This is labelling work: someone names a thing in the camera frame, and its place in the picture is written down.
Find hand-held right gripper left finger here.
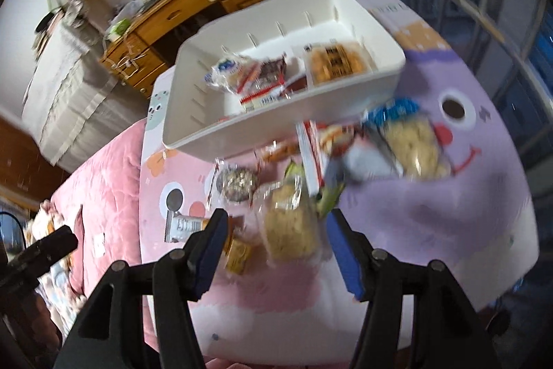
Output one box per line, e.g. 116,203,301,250
52,208,229,369

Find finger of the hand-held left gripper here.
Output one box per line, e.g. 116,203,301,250
6,225,79,279

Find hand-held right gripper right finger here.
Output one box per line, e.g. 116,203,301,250
326,209,504,369

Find green white snack packet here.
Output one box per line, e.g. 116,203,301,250
281,162,346,218

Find pale rice cracker clear packet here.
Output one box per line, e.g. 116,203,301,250
253,174,322,261

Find round nut cluster clear packet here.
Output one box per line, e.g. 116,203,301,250
209,159,262,210

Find apple print snack packet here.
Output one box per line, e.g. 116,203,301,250
296,120,404,197

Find white plastic storage box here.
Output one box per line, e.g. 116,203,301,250
162,0,407,161

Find red white snack packet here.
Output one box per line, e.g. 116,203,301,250
239,86,283,112

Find red dates clear packet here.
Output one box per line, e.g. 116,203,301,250
279,75,309,98

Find round cake packet blue label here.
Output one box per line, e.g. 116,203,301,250
205,54,260,95

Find brown white snack packet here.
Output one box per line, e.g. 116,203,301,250
255,54,289,90

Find pale printed plush toy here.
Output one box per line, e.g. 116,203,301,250
26,198,65,249

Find brown wooden cabinet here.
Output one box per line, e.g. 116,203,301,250
0,114,70,205

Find pink fleece blanket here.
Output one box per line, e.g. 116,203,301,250
47,120,160,352

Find person's pink garment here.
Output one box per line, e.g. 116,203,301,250
190,352,359,369

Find cream lace furniture cover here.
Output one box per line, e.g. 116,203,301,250
21,21,150,173

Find black round object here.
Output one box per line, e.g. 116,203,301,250
35,12,55,35

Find green tissue box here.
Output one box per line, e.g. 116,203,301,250
106,18,130,42

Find floral cloth pouch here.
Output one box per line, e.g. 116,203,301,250
65,0,87,28

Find wooden desk with drawers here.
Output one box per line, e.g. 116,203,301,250
99,0,286,99

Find white plastic bag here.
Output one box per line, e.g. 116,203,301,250
114,0,145,19

